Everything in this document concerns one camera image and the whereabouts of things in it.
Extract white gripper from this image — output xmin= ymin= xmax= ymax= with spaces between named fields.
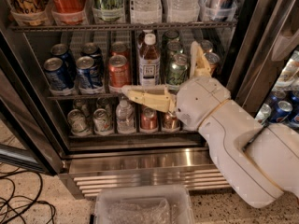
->
xmin=121 ymin=41 xmax=231 ymax=131

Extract green can top shelf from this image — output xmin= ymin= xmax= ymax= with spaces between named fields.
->
xmin=94 ymin=0 xmax=124 ymax=22

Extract green can shelf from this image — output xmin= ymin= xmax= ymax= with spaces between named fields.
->
xmin=94 ymin=0 xmax=124 ymax=22
xmin=166 ymin=41 xmax=184 ymax=65
xmin=162 ymin=30 xmax=179 ymax=46
xmin=166 ymin=53 xmax=189 ymax=90

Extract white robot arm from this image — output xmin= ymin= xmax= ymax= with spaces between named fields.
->
xmin=121 ymin=42 xmax=299 ymax=208

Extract green can front middle shelf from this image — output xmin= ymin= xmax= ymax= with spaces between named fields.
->
xmin=166 ymin=53 xmax=189 ymax=90

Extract gold can front middle shelf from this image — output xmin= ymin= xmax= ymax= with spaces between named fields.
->
xmin=205 ymin=52 xmax=221 ymax=74

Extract gold can shelf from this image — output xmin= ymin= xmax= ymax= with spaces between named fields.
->
xmin=205 ymin=52 xmax=221 ymax=74
xmin=200 ymin=39 xmax=213 ymax=53

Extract copper can bottom shelf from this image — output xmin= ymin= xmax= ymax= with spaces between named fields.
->
xmin=162 ymin=112 xmax=180 ymax=132

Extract gold can back middle shelf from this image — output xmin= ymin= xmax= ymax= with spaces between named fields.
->
xmin=200 ymin=39 xmax=213 ymax=53

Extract green can back middle shelf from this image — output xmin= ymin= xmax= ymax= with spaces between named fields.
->
xmin=162 ymin=30 xmax=179 ymax=46

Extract orange can bottom shelf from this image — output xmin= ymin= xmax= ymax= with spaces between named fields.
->
xmin=140 ymin=106 xmax=158 ymax=133

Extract orange can front middle shelf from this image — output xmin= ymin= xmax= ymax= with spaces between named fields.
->
xmin=108 ymin=55 xmax=132 ymax=93

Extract orange can back middle shelf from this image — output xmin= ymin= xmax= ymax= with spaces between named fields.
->
xmin=110 ymin=41 xmax=130 ymax=59

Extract small water bottle bottom shelf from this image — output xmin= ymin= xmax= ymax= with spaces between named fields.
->
xmin=116 ymin=100 xmax=135 ymax=134

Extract silver green can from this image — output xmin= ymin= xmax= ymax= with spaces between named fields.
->
xmin=93 ymin=108 xmax=113 ymax=135
xmin=67 ymin=109 xmax=91 ymax=136

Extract right glass fridge door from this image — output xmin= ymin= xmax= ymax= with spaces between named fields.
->
xmin=226 ymin=0 xmax=299 ymax=132

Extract silver can right fridge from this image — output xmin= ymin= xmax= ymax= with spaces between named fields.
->
xmin=255 ymin=104 xmax=272 ymax=125

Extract blue energy drink can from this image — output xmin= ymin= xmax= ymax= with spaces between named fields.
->
xmin=199 ymin=0 xmax=234 ymax=21

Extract silver green can bottom left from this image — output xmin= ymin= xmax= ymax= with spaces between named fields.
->
xmin=67 ymin=109 xmax=91 ymax=136

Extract blue pepsi can right fridge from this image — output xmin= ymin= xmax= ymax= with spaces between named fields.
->
xmin=269 ymin=101 xmax=292 ymax=123

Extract blue can front left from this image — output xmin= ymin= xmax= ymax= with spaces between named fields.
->
xmin=43 ymin=57 xmax=75 ymax=96

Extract blue can back left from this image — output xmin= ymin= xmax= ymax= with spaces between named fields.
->
xmin=50 ymin=44 xmax=77 ymax=79

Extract stainless fridge base grille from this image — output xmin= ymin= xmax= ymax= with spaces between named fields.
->
xmin=59 ymin=147 xmax=230 ymax=199

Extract open fridge door left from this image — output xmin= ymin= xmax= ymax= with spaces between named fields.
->
xmin=0 ymin=35 xmax=64 ymax=175

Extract yellow orange can top shelf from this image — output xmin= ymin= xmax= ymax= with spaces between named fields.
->
xmin=9 ymin=0 xmax=49 ymax=26

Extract tea bottle front white cap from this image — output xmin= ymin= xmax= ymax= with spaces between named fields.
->
xmin=138 ymin=34 xmax=161 ymax=86

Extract tea bottle behind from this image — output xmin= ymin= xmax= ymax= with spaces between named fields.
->
xmin=137 ymin=30 xmax=153 ymax=49

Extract clear water bottle right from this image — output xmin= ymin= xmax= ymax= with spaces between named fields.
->
xmin=165 ymin=0 xmax=200 ymax=23

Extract clear water bottle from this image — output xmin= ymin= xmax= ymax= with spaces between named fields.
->
xmin=130 ymin=0 xmax=162 ymax=24
xmin=165 ymin=0 xmax=200 ymax=23

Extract clear water bottle left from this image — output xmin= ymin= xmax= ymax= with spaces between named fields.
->
xmin=130 ymin=0 xmax=162 ymax=24

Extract clear plastic bin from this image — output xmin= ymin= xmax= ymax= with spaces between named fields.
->
xmin=94 ymin=185 xmax=195 ymax=224

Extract middle wire shelf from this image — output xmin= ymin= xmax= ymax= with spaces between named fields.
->
xmin=48 ymin=93 xmax=123 ymax=100

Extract wire shelf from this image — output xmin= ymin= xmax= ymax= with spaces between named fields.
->
xmin=8 ymin=21 xmax=237 ymax=33
xmin=48 ymin=93 xmax=123 ymax=100

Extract top wire shelf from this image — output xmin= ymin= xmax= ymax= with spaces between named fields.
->
xmin=8 ymin=21 xmax=237 ymax=33

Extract black cables on floor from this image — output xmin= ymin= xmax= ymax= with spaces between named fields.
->
xmin=0 ymin=161 xmax=58 ymax=224

